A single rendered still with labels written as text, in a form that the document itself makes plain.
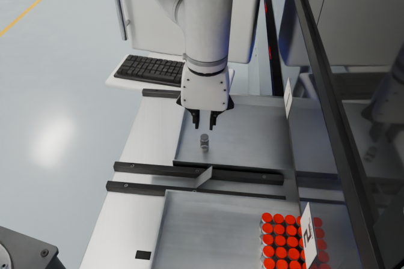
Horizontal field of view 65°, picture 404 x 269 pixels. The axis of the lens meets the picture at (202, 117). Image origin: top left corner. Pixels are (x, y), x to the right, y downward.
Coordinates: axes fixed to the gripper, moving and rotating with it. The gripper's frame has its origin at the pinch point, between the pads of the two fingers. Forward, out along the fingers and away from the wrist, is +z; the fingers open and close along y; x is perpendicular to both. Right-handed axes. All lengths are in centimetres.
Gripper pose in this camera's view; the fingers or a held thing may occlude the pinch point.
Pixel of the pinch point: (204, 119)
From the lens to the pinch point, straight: 73.9
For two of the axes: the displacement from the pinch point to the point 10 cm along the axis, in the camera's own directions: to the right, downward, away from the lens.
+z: -0.2, 7.3, 6.9
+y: 9.9, 0.9, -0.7
